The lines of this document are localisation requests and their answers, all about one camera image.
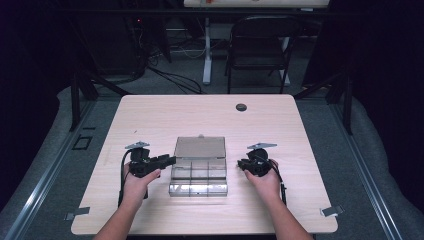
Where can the person's left hand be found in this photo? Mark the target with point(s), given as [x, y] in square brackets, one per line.
[136, 188]

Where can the dark cabinet with red light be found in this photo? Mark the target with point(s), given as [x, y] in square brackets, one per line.
[113, 46]

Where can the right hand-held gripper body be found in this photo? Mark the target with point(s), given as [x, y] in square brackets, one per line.
[258, 163]

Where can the black horizontal bar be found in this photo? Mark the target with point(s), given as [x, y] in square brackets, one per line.
[166, 11]

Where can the white desk leg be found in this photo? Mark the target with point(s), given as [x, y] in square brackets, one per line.
[207, 60]

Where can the aluminium floor rail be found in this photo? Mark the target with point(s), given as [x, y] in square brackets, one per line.
[43, 180]
[370, 180]

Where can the person's right hand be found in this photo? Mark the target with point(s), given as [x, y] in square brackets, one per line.
[266, 186]

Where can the white desk top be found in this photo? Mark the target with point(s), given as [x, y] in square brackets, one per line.
[256, 3]

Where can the black folding chair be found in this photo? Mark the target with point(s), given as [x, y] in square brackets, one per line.
[260, 50]

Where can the black round table grommet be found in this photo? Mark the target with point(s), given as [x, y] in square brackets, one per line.
[241, 107]

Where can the grey metal table bracket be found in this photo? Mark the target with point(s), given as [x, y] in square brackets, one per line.
[331, 210]
[78, 212]

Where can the transparent grey compartment box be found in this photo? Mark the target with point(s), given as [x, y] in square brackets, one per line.
[199, 166]

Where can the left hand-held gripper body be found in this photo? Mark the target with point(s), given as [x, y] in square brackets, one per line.
[141, 165]

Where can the black metal stand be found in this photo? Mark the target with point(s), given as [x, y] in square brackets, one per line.
[75, 100]
[347, 106]

